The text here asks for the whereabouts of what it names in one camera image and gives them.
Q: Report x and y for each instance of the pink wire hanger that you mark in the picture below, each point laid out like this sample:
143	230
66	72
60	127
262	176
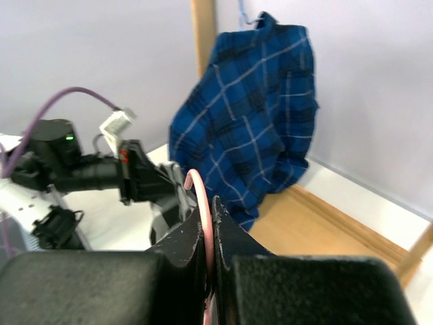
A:
193	179

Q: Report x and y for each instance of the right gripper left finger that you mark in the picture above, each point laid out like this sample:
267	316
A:
163	285

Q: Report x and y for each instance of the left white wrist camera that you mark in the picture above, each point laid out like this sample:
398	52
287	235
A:
113	127

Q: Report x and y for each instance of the wooden clothes rack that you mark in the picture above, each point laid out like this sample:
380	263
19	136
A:
368	190

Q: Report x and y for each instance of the blue plaid shirt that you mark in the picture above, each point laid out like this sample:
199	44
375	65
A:
248	124

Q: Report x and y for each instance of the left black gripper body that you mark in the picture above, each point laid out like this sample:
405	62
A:
132	173

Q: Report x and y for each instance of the light blue wire hanger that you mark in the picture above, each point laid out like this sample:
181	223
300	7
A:
243	19

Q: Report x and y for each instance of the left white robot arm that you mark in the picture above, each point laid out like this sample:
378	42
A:
52	161

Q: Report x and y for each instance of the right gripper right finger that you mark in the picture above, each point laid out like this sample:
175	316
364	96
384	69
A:
254	286

